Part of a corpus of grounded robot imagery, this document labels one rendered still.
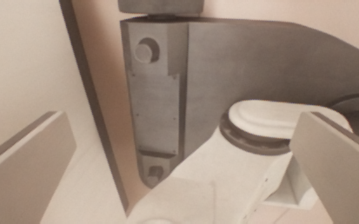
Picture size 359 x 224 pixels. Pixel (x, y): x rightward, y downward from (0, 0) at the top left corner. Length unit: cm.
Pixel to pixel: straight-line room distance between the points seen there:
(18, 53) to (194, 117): 41
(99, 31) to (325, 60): 62
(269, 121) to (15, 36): 51
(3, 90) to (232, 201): 44
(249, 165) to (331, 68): 29
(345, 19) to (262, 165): 48
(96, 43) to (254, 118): 56
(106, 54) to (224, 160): 54
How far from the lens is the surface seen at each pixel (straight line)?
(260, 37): 45
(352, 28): 71
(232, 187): 29
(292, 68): 49
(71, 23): 73
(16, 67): 51
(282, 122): 36
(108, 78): 75
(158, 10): 43
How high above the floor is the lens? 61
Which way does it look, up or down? 58 degrees down
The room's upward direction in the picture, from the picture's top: 160 degrees counter-clockwise
